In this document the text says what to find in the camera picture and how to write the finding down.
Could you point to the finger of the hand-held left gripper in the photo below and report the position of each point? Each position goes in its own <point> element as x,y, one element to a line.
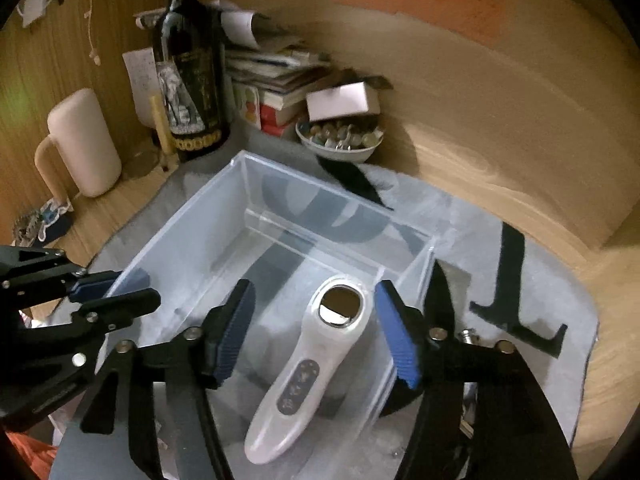
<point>107,284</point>
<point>127,305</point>

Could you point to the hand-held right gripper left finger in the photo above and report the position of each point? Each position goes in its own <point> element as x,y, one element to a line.
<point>231,332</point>

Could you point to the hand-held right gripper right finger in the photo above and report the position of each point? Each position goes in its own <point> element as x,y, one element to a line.
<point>397,340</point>

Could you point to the white handheld facial massager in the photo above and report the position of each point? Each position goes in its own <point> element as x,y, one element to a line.
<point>295,385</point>

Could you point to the clear plastic storage bin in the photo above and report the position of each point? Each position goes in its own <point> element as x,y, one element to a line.
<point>210,240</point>

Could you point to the grey desk mat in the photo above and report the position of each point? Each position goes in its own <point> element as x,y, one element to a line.
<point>465,240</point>

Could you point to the black phone stand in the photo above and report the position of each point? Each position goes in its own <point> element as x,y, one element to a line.
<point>512,280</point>

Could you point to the black feather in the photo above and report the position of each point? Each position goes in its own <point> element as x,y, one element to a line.
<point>357,182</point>

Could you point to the yellow candle stick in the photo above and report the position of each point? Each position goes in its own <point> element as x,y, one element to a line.
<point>161,125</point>

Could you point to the orange cloth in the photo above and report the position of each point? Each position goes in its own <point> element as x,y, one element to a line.
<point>32,457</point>

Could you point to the white bowl of marbles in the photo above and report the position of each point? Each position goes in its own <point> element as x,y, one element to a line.
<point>340,152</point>

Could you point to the white handwritten paper note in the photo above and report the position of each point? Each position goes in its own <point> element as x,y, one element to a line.
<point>140,80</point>

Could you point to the dark wine bottle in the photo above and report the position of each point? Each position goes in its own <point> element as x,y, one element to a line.
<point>190,60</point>

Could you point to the small white cardboard box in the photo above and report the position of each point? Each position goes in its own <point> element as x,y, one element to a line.
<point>340,100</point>

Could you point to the stack of books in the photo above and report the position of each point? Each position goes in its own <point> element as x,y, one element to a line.
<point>275,77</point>

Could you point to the white paper tag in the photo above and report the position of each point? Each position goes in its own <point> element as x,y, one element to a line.
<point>32,9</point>

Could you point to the rolled white magazine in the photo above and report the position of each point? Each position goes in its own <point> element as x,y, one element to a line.
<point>240,22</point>

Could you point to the orange wall poster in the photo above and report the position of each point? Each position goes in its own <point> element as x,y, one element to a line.
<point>440,5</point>

